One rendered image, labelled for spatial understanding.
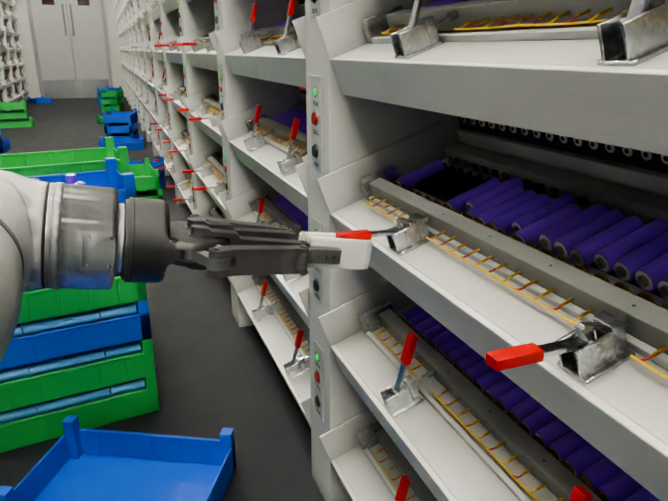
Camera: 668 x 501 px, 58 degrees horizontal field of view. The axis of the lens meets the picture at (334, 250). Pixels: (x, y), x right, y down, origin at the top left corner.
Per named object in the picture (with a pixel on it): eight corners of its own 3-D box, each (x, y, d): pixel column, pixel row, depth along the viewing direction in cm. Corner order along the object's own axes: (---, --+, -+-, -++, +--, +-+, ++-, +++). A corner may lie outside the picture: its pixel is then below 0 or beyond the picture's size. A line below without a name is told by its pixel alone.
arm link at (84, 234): (42, 305, 48) (121, 306, 50) (46, 194, 45) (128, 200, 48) (51, 268, 56) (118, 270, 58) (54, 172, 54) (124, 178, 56)
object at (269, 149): (318, 225, 89) (284, 138, 83) (236, 158, 143) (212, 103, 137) (433, 168, 93) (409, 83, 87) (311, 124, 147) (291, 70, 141)
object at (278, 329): (320, 444, 101) (290, 383, 96) (244, 307, 155) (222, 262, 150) (422, 387, 105) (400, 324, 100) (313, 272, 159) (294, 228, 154)
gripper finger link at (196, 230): (190, 223, 54) (191, 227, 53) (309, 233, 58) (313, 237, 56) (186, 263, 55) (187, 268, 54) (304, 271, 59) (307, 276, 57)
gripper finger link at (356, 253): (304, 236, 58) (307, 238, 58) (370, 240, 61) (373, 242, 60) (300, 264, 59) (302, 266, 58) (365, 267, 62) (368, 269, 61)
